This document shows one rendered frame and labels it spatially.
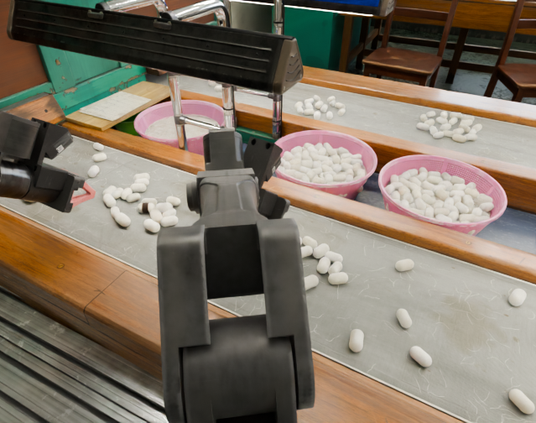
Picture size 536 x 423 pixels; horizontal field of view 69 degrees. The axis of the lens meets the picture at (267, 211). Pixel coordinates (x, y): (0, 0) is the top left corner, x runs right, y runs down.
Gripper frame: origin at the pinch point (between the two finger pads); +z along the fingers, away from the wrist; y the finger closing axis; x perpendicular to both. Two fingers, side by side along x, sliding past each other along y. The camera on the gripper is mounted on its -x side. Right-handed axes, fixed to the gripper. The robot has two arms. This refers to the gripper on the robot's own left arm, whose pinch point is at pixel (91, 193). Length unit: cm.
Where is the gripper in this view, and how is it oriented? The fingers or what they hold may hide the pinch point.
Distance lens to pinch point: 83.2
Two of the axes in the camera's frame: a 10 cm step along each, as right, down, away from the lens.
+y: -8.8, -3.0, 3.7
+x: -3.1, 9.5, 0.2
